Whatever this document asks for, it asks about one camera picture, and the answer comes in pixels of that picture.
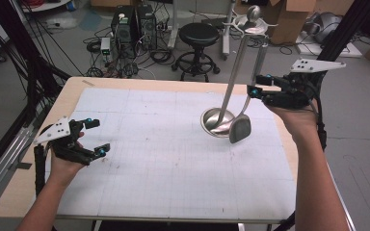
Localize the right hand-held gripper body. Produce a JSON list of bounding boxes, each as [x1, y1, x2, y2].
[[263, 58, 348, 111]]

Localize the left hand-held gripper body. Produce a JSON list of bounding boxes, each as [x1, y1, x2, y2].
[[33, 115, 99, 167]]

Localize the steel spatula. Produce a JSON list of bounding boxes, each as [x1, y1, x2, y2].
[[228, 35, 270, 145]]

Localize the steel utensil stand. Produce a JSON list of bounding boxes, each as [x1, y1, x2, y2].
[[199, 4, 279, 139]]

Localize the person's left hand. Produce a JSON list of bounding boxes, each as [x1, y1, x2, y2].
[[49, 130, 87, 188]]

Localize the person's right hand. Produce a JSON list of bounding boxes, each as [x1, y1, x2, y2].
[[264, 100, 321, 142]]

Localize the black tape piece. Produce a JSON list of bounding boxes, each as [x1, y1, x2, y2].
[[13, 161, 34, 170]]

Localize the white grid mat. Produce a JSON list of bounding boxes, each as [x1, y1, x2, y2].
[[55, 88, 299, 223]]

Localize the white desk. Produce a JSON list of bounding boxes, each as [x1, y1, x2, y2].
[[168, 0, 237, 62]]

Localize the large open cardboard box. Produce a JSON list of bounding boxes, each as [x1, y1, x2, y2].
[[267, 0, 318, 45]]

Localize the white floor board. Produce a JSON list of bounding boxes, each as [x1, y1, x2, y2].
[[294, 31, 364, 59]]

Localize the grey round appliance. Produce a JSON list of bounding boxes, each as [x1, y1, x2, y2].
[[307, 12, 344, 44]]

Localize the small white power device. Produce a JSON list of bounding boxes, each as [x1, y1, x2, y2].
[[99, 37, 112, 56]]

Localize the black round stool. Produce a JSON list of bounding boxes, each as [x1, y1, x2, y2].
[[171, 22, 222, 83]]

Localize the black computer tower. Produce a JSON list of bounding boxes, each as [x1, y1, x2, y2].
[[110, 5, 139, 50], [136, 3, 159, 51]]

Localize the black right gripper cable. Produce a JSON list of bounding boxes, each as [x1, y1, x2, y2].
[[313, 71, 330, 152]]

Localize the aluminium frame rail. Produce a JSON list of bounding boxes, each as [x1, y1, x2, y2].
[[0, 124, 43, 211]]

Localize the black floor cables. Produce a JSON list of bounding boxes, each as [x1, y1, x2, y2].
[[82, 27, 175, 79]]

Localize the black frame post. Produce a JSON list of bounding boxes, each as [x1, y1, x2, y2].
[[0, 0, 72, 181], [315, 0, 370, 63]]

